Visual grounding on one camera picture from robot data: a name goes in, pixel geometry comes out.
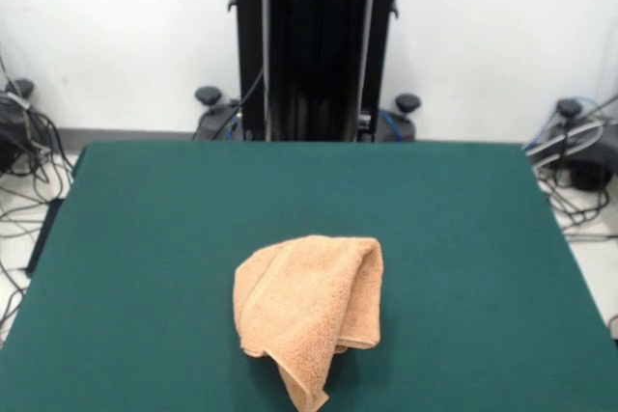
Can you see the orange terry towel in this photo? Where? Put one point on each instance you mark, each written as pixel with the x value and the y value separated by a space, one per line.
pixel 299 296

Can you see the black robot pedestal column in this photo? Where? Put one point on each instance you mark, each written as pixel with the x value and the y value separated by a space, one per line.
pixel 314 45

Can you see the dark green table cloth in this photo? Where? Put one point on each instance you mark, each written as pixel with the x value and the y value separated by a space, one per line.
pixel 145 238

